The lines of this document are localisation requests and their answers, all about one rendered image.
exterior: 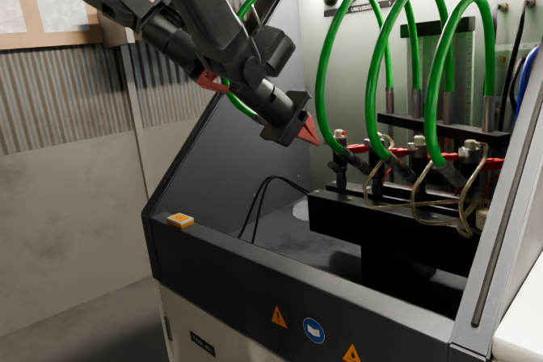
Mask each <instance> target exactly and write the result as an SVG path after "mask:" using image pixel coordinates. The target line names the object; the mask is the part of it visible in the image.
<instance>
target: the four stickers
mask: <svg viewBox="0 0 543 362"><path fill-rule="evenodd" d="M267 304H268V310H269V315H270V321H271V322H273V323H275V324H276V325H278V326H281V327H283V328H284V329H286V330H289V328H288V318H287V311H286V307H283V306H282V305H279V304H276V303H275V302H273V301H269V300H267ZM301 316H302V324H303V332H304V337H305V338H307V339H309V340H311V341H313V342H315V343H316V344H318V345H320V346H322V347H324V348H326V340H325V331H324V324H323V323H321V322H319V321H317V320H315V319H313V318H311V317H308V316H306V315H304V314H301ZM339 337H340V354H341V360H343V361H344V362H367V361H366V348H365V347H362V346H360V345H359V344H357V343H355V342H353V341H351V340H350V339H347V338H345V337H343V336H342V335H339ZM389 362H401V361H399V360H396V359H394V358H393V357H392V356H389Z"/></svg>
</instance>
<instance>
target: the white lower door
mask: <svg viewBox="0 0 543 362"><path fill-rule="evenodd" d="M160 286H161V290H162V298H163V303H164V307H165V311H166V316H165V317H164V320H165V324H166V332H167V337H168V339H169V340H170V341H171V345H172V349H173V353H174V358H175V362H289V361H287V360H286V359H285V358H283V357H281V356H279V355H277V354H276V353H275V352H273V351H271V350H270V349H268V348H266V347H265V346H263V345H262V344H260V343H258V342H256V341H255V340H253V339H252V338H250V337H249V336H247V335H245V334H243V333H242V332H241V331H239V330H237V329H236V328H234V327H232V326H231V325H229V324H228V323H226V322H224V321H222V320H221V319H219V318H218V317H216V316H215V315H213V314H211V313H209V312H208V311H207V310H205V309H203V308H201V307H200V306H198V305H197V304H195V303H194V302H192V301H190V300H188V299H187V298H186V297H184V296H182V295H180V294H179V293H177V292H176V291H174V290H173V289H171V288H169V287H167V286H166V285H164V284H163V283H161V284H160Z"/></svg>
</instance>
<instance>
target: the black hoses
mask: <svg viewBox="0 0 543 362"><path fill-rule="evenodd" d="M528 4H529V1H528V0H523V1H522V2H521V4H520V13H519V22H518V28H517V33H516V39H515V43H514V46H513V49H512V53H511V58H510V61H509V65H508V68H507V74H506V77H505V82H504V86H503V94H502V99H501V105H500V111H499V124H498V131H499V132H502V131H503V122H504V115H505V109H506V103H507V93H508V96H509V99H510V103H511V106H512V109H513V111H514V113H515V116H516V109H517V104H516V100H515V96H514V88H515V84H516V79H517V76H518V73H519V71H520V67H521V66H522V64H523V62H525V58H523V57H521V58H520V59H519V60H518V61H517V63H516V67H515V69H514V71H513V68H514V64H515V61H516V56H517V53H518V50H519V46H520V41H521V37H522V33H523V29H524V17H525V7H526V6H527V5H528ZM499 8H501V5H500V4H498V3H495V4H494V5H493V8H492V19H493V24H494V32H495V41H496V36H497V26H498V9H499ZM512 71H513V73H512ZM484 95H485V76H484V83H483V92H482V103H483V96H484Z"/></svg>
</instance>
